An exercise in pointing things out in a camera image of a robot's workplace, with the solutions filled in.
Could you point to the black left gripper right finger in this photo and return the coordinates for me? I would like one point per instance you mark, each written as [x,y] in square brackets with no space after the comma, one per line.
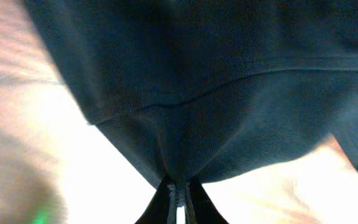
[199,209]

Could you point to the black t-shirt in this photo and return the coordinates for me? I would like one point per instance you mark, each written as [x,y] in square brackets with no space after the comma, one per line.
[209,89]

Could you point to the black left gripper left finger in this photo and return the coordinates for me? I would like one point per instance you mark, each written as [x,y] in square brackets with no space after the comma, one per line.
[162,208]

